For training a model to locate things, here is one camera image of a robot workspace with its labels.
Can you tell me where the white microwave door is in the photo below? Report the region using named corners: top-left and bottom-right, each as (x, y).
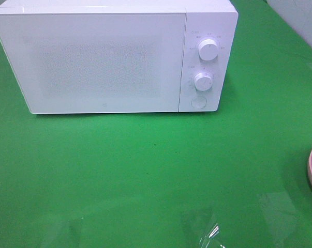
top-left (0, 13), bottom-right (186, 114)

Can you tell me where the lower white round knob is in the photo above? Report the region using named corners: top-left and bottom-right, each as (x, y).
top-left (194, 73), bottom-right (213, 91)

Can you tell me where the white microwave oven body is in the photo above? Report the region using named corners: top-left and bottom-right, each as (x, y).
top-left (0, 1), bottom-right (239, 112)

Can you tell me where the round door release button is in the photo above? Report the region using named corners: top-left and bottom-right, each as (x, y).
top-left (191, 96), bottom-right (207, 109)

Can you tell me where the upper white round knob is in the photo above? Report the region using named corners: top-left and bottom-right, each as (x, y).
top-left (198, 39), bottom-right (219, 61)

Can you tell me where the clear plastic film piece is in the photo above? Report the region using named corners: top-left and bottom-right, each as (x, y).
top-left (198, 223), bottom-right (226, 248)

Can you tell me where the white round knob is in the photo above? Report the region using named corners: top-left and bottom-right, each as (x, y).
top-left (194, 73), bottom-right (213, 91)
top-left (198, 39), bottom-right (219, 61)

